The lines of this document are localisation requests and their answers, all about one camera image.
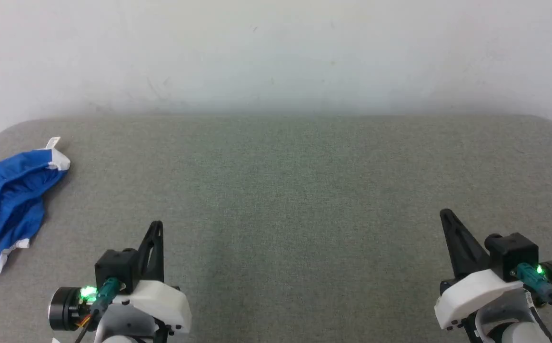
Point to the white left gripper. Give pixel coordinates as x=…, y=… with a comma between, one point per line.
x=161, y=302

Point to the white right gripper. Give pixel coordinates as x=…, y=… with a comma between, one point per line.
x=471, y=295

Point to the blue shorts with white trim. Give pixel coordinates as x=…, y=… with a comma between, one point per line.
x=4, y=200

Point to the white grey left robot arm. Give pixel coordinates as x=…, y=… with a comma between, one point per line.
x=64, y=307

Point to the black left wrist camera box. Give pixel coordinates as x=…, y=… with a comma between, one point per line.
x=116, y=267

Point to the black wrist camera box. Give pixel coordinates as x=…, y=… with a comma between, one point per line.
x=511, y=252
x=116, y=267

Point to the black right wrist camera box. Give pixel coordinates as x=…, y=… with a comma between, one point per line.
x=511, y=252

